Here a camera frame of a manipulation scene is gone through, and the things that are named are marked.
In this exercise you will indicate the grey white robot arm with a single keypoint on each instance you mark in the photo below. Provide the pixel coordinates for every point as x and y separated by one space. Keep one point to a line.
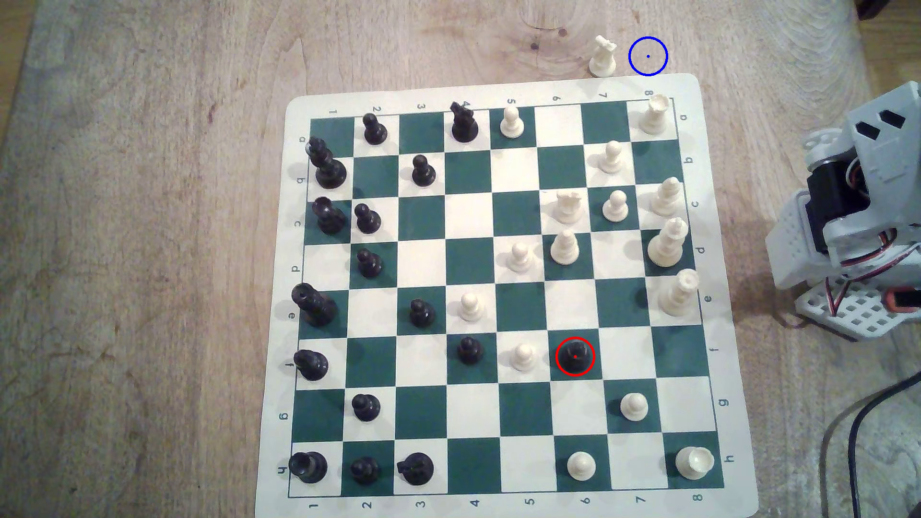
874 158

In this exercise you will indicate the white queen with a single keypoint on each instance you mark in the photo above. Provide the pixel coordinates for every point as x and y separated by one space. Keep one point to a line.
666 246

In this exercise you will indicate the white rook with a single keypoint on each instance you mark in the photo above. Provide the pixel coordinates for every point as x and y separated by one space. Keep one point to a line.
695 463
653 116

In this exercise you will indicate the white knight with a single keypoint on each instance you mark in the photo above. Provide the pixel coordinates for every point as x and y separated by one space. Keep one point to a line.
568 208
602 63

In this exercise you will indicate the orange black clamp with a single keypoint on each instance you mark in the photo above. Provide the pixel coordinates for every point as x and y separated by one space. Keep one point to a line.
903 298

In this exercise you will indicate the white king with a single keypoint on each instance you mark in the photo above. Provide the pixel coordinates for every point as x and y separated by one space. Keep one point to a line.
677 295

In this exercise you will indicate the black bishop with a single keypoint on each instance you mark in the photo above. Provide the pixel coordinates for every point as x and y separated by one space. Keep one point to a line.
330 218
312 365

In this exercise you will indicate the white perforated base plate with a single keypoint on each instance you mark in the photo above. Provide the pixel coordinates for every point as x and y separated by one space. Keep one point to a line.
863 316

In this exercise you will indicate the black knight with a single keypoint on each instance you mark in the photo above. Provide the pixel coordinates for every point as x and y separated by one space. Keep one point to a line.
416 469
464 126

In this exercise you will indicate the white bishop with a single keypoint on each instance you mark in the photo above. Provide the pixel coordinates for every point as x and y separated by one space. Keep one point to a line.
666 199
565 249

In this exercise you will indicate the white pawn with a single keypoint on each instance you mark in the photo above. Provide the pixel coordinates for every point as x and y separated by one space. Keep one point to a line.
634 407
511 125
615 208
519 259
581 467
472 309
524 358
611 159

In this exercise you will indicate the black pawn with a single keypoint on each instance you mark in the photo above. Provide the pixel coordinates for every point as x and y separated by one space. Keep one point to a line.
368 219
374 132
424 173
366 408
470 352
365 470
370 265
422 314
575 357

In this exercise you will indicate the black rook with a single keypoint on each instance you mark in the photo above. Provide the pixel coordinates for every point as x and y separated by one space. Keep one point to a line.
309 467

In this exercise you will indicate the green white chess mat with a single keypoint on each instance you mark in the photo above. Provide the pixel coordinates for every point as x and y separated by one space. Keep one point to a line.
468 259

